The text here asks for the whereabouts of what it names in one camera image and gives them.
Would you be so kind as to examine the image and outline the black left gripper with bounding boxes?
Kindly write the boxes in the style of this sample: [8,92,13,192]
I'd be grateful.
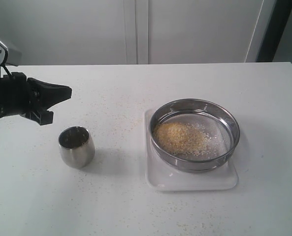
[0,64,72,125]

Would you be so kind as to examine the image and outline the stainless steel cup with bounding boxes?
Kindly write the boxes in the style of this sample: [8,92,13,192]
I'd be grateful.
[58,126,95,169]

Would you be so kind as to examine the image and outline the yellow and white grains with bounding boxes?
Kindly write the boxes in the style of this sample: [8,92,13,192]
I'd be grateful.
[154,122,210,156]

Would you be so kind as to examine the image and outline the round stainless steel sieve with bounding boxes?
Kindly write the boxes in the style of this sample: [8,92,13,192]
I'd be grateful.
[148,98,241,173]

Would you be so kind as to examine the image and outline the clear square glass tray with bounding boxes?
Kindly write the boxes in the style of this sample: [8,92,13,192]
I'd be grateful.
[143,109,239,192]

